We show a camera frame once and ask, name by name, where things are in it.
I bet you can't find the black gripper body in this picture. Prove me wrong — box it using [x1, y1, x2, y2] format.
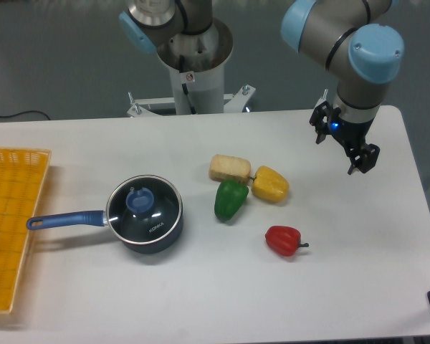
[327, 107, 375, 153]

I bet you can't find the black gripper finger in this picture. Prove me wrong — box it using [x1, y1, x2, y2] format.
[309, 100, 332, 144]
[348, 143, 381, 175]

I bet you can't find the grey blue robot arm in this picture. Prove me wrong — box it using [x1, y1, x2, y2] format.
[119, 1, 404, 173]

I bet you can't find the yellow bell pepper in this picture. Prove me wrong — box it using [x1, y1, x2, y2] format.
[249, 166, 290, 203]

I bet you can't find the beige bread loaf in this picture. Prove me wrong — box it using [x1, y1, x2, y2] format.
[209, 154, 251, 183]

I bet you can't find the red bell pepper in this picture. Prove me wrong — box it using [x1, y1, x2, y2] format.
[264, 226, 309, 257]

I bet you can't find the green bell pepper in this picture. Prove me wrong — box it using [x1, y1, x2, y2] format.
[214, 179, 249, 221]

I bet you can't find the dark blue saucepan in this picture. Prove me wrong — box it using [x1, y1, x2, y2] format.
[25, 174, 185, 255]

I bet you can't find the yellow woven basket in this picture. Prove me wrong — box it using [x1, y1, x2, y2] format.
[0, 147, 52, 314]

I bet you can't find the white bracket with bolt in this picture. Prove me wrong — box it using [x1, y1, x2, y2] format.
[314, 88, 328, 108]

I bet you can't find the black floor cable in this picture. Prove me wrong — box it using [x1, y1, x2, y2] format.
[0, 110, 52, 120]

